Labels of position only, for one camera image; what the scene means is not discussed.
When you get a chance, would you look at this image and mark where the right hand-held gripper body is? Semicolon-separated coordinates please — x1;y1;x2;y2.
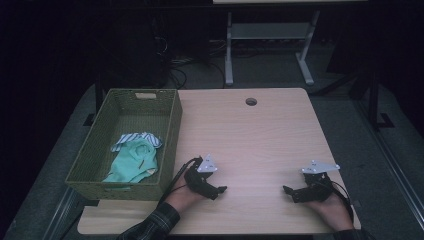
297;159;341;203

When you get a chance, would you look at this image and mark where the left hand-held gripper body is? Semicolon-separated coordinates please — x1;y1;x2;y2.
183;153;219;201

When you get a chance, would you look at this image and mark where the mint green garment striped trim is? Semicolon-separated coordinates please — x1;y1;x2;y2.
102;131;164;185

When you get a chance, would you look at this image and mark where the green woven basket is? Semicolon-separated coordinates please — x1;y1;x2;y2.
64;87;184;202

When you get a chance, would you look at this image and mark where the person's left hand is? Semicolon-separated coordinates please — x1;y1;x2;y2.
164;173;208;214

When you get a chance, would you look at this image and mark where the person's right hand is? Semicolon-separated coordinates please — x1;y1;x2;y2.
304;191;355;232

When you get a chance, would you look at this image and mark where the black stand leg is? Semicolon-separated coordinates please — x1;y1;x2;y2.
364;64;396;132
82;74;105;128

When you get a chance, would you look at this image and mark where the grey metal stand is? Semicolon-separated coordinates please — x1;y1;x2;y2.
223;9;321;87

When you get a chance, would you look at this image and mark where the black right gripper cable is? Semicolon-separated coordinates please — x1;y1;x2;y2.
324;178;355;222

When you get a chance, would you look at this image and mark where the tangle of black floor cables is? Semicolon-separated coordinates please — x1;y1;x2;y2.
151;18;228;90

